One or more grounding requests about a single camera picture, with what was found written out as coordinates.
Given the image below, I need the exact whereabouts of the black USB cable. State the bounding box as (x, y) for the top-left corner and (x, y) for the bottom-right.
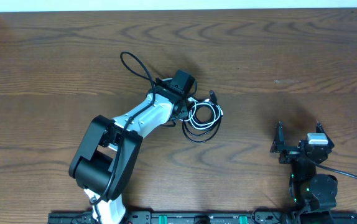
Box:
(181, 90), (223, 144)

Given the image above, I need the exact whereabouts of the white USB cable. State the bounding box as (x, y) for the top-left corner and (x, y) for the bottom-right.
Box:
(183, 96), (224, 131)

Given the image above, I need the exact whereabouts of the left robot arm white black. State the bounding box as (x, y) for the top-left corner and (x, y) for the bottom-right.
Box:
(68, 70), (197, 223)

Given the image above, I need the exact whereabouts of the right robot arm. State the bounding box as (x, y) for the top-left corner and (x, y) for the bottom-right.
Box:
(270, 122), (338, 224)

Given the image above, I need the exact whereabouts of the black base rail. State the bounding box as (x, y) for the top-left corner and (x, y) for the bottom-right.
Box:
(47, 210), (357, 224)

